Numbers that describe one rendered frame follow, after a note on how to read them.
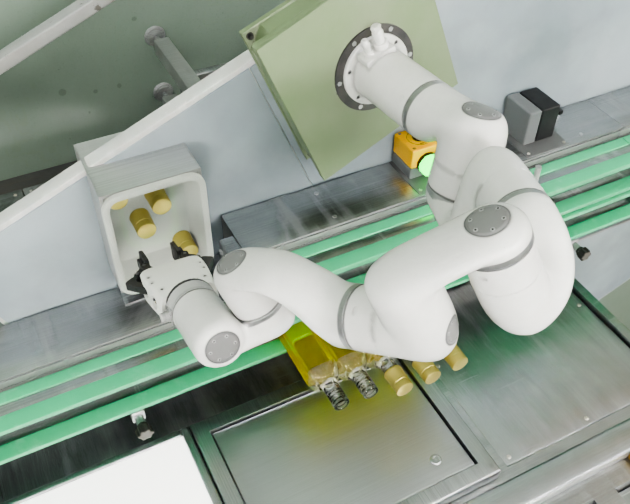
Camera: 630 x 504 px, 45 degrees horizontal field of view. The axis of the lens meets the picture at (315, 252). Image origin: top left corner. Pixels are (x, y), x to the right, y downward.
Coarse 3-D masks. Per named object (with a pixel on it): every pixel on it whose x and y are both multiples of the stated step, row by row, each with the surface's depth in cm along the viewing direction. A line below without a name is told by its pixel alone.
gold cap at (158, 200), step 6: (150, 192) 127; (156, 192) 127; (162, 192) 127; (150, 198) 127; (156, 198) 126; (162, 198) 126; (168, 198) 127; (150, 204) 127; (156, 204) 126; (162, 204) 127; (168, 204) 127; (156, 210) 127; (162, 210) 127; (168, 210) 128
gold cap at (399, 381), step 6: (396, 366) 135; (390, 372) 134; (396, 372) 134; (402, 372) 134; (390, 378) 134; (396, 378) 133; (402, 378) 133; (408, 378) 133; (390, 384) 134; (396, 384) 133; (402, 384) 132; (408, 384) 132; (396, 390) 133; (402, 390) 133; (408, 390) 134
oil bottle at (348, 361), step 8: (328, 344) 137; (336, 352) 135; (344, 352) 135; (352, 352) 135; (360, 352) 135; (336, 360) 135; (344, 360) 134; (352, 360) 134; (360, 360) 135; (344, 368) 134; (352, 368) 134; (344, 376) 136
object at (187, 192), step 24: (120, 192) 118; (144, 192) 120; (168, 192) 131; (192, 192) 129; (120, 216) 130; (168, 216) 135; (192, 216) 134; (120, 240) 133; (144, 240) 136; (168, 240) 138; (120, 264) 127
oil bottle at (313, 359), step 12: (300, 324) 140; (288, 336) 138; (300, 336) 138; (312, 336) 138; (288, 348) 140; (300, 348) 136; (312, 348) 136; (324, 348) 136; (300, 360) 135; (312, 360) 134; (324, 360) 134; (300, 372) 137; (312, 372) 132; (324, 372) 132; (336, 372) 133; (312, 384) 134
